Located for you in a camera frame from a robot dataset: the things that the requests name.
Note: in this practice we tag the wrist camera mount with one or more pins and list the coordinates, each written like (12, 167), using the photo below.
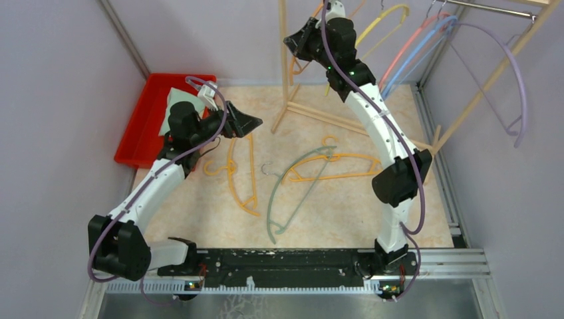
(334, 9)
(206, 94)

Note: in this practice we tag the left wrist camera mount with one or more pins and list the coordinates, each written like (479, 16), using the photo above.
(206, 94)

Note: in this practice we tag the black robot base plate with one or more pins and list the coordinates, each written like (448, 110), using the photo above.
(287, 268)

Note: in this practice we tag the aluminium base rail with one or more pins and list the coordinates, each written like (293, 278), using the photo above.
(439, 264)

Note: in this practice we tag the yellow-orange plastic hook hanger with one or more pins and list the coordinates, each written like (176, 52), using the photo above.
(250, 204)

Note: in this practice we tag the purple hanger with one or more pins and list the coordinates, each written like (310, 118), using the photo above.
(519, 126)

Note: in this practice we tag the green hanger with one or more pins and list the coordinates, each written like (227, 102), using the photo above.
(273, 227)

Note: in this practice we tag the pink hanger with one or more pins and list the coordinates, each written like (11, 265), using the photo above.
(426, 23)

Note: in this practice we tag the light green cartoon cloth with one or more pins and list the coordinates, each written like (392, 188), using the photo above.
(174, 96)

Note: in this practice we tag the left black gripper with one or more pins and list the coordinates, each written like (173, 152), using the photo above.
(237, 123)

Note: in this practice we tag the blue hanger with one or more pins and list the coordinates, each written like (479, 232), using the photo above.
(419, 51)

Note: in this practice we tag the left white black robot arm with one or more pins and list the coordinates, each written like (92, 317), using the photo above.
(116, 241)

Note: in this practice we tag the metal rack rod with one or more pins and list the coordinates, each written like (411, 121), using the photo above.
(525, 15)

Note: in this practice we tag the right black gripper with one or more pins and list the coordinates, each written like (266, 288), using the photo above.
(298, 42)

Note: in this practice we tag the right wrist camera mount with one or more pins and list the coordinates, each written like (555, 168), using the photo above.
(334, 9)

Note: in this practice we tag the orange plastic hanger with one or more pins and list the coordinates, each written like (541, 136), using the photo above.
(327, 163)

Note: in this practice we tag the wooden hanger rack frame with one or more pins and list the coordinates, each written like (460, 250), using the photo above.
(368, 103)

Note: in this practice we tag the red plastic bin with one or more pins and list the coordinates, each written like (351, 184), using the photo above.
(141, 140)

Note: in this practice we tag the peach orange hanger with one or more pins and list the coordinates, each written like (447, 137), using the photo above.
(295, 68)

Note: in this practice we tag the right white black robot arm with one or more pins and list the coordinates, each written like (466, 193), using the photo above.
(400, 184)

